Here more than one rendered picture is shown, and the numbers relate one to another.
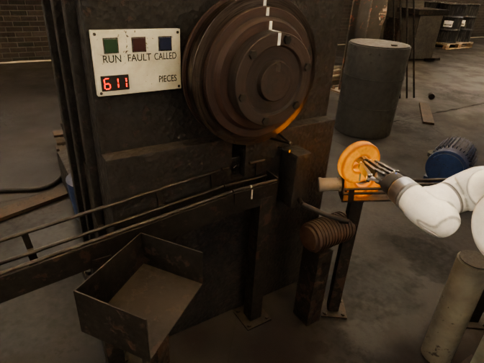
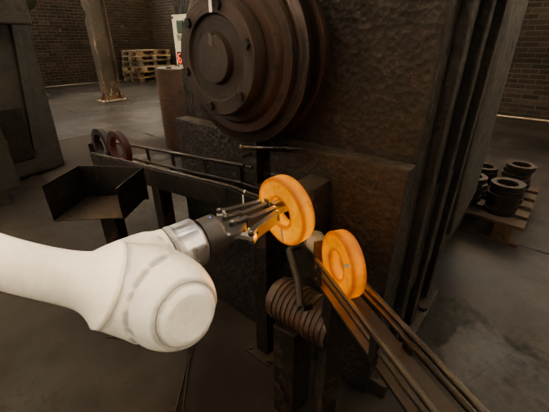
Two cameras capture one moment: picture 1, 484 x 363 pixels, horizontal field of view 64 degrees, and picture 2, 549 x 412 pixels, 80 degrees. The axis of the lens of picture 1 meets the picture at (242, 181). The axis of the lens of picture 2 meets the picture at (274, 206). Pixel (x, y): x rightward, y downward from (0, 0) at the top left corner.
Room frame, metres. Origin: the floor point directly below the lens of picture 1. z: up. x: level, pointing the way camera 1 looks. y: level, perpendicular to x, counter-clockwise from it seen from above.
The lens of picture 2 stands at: (1.05, -1.01, 1.16)
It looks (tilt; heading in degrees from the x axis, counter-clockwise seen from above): 27 degrees down; 73
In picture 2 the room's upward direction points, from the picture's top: straight up
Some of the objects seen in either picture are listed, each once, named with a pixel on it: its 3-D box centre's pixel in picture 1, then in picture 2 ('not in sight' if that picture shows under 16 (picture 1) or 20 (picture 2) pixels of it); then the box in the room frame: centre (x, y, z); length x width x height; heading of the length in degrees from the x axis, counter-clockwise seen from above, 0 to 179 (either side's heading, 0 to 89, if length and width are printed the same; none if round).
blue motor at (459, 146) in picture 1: (453, 160); not in sight; (2.86, -1.67, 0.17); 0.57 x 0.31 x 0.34; 143
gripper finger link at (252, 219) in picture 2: (379, 170); (254, 220); (1.18, -0.46, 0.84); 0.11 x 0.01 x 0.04; 20
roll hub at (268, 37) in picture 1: (271, 80); (220, 59); (1.19, -0.07, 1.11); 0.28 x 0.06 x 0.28; 123
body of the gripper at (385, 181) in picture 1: (388, 180); (221, 230); (1.12, -0.47, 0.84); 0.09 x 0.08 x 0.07; 22
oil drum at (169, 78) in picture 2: not in sight; (186, 107); (1.23, 3.07, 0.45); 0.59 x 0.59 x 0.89
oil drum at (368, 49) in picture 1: (370, 88); not in sight; (3.96, -1.24, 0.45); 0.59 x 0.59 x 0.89
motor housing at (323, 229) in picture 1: (320, 269); (302, 359); (1.34, -0.37, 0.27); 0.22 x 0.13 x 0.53; 123
